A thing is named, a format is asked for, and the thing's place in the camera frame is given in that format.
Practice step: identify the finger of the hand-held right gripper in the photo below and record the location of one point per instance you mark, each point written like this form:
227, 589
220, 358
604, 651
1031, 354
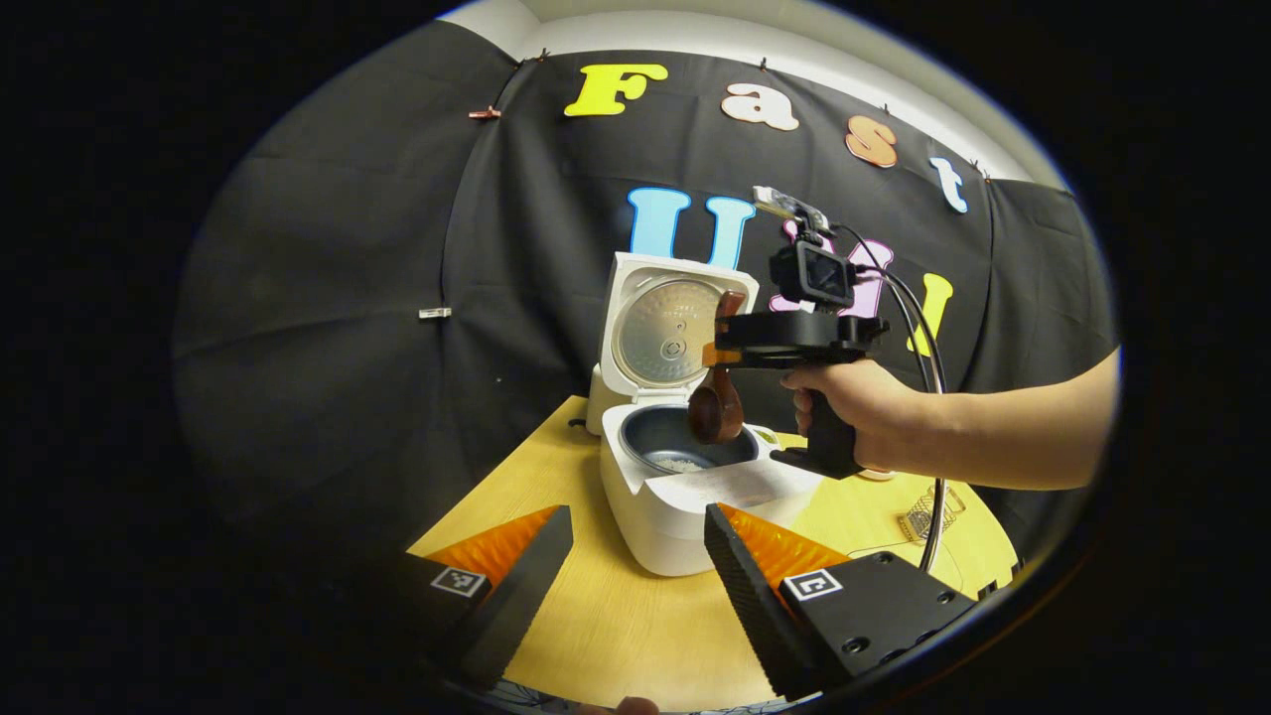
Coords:
720, 355

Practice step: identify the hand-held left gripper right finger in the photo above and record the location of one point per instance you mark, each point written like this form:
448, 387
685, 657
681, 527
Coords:
755, 606

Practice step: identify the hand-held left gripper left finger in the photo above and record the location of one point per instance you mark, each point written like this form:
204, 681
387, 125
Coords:
526, 606

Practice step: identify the brown wooden spoon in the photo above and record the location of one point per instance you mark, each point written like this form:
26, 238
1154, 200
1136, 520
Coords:
717, 412

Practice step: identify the white rice cooker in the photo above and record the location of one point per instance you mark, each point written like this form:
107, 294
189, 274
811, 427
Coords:
675, 526

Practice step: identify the white rice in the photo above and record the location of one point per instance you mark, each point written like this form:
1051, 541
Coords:
681, 464

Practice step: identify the white divided bean dish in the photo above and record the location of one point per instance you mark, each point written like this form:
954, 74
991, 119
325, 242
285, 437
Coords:
770, 434

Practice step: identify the white toaster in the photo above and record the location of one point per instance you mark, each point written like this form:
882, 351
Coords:
596, 402

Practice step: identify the silver cloth clip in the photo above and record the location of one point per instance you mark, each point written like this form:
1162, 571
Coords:
434, 313

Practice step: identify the copper cloth clip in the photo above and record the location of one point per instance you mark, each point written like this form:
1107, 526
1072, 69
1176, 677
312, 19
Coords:
485, 113

